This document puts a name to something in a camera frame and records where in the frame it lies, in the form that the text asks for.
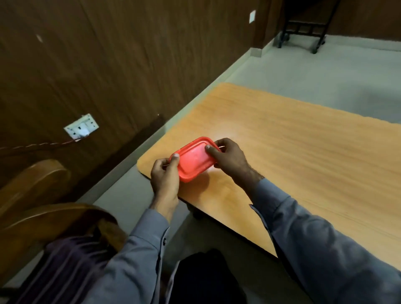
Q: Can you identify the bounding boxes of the person's right hand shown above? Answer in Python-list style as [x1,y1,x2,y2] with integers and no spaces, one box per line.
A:
[205,138,257,188]

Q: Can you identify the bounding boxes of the person's left hand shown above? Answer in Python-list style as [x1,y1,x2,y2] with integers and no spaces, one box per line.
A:
[150,153,180,209]

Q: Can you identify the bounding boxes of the red plastic lidded container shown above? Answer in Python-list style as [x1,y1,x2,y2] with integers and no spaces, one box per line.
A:
[169,137,222,183]

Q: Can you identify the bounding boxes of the person's left forearm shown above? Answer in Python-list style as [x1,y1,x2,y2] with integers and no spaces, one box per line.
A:
[83,198,180,304]

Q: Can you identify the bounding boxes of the person's right forearm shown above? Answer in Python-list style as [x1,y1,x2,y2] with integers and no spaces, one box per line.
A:
[236,167,401,304]

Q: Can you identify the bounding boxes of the person's black trousers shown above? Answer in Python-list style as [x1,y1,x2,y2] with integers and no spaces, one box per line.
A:
[168,249,248,304]

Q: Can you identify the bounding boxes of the wooden chair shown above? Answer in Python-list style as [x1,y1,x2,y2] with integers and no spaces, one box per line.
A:
[0,203,127,287]
[0,159,72,220]

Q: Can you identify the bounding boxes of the purple striped cloth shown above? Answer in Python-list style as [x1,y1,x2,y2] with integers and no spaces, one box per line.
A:
[14,235,116,304]

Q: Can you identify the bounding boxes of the black metal wheeled stand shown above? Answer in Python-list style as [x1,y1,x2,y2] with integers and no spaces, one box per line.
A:
[277,0,341,54]

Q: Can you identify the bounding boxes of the white wall socket plate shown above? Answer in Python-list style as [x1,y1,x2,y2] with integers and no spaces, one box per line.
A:
[63,113,99,140]

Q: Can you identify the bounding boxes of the red twisted cable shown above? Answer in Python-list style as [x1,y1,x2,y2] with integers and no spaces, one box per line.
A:
[0,138,82,151]

